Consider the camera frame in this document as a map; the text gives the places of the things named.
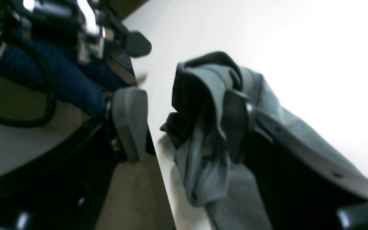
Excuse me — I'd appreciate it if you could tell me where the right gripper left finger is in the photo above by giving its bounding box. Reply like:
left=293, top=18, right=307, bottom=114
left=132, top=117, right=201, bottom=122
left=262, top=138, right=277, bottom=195
left=0, top=87, right=149, bottom=230

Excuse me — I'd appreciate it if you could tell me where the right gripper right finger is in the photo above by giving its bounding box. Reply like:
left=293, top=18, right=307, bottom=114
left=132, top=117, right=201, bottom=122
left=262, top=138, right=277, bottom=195
left=224, top=90, right=368, bottom=230

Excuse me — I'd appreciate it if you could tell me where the dark grey t-shirt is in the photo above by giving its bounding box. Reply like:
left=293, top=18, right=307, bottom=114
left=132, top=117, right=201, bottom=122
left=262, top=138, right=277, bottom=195
left=160, top=51, right=362, bottom=230

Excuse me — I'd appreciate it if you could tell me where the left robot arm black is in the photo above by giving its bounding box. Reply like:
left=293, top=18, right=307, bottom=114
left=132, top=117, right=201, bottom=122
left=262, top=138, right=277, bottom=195
left=0, top=0, right=152, bottom=128

